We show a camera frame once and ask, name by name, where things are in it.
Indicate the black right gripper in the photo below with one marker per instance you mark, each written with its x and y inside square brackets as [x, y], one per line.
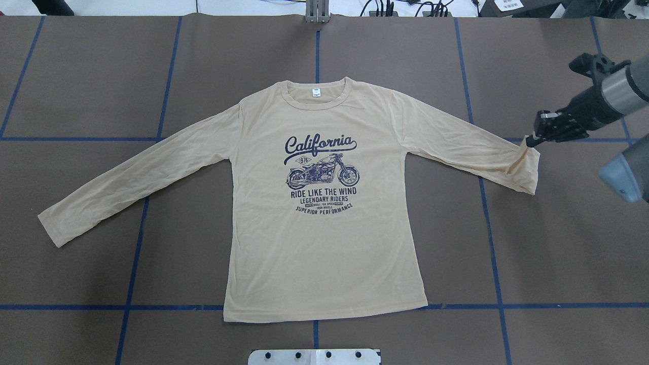
[587, 107]

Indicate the beige long-sleeve printed shirt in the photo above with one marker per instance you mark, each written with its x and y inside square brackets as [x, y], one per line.
[320, 226]

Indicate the silver grey blue right arm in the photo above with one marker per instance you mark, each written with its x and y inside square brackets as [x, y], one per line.
[618, 90]

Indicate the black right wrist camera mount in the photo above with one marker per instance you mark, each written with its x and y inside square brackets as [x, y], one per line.
[597, 67]

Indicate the aluminium frame post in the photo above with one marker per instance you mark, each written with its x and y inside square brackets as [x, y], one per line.
[317, 11]

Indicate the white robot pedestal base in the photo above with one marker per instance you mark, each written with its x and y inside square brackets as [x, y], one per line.
[315, 356]

